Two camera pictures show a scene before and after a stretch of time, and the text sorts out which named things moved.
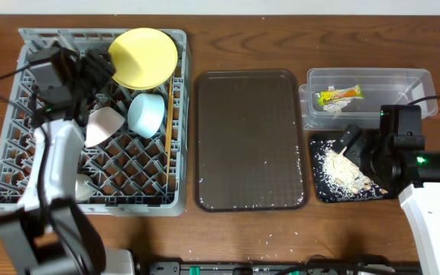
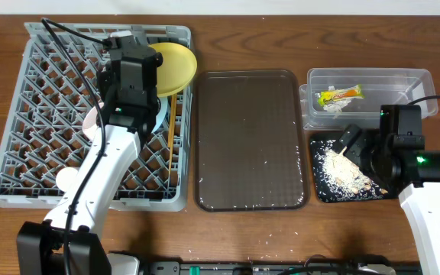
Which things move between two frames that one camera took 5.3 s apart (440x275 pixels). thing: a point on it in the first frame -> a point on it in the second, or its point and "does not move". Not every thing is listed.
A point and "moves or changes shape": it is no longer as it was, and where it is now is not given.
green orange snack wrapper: (354, 92) does not move
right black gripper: (356, 145) does not move
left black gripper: (95, 68) -> (129, 52)
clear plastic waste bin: (335, 98) does not move
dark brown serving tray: (249, 141) does not move
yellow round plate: (143, 58) moves or changes shape
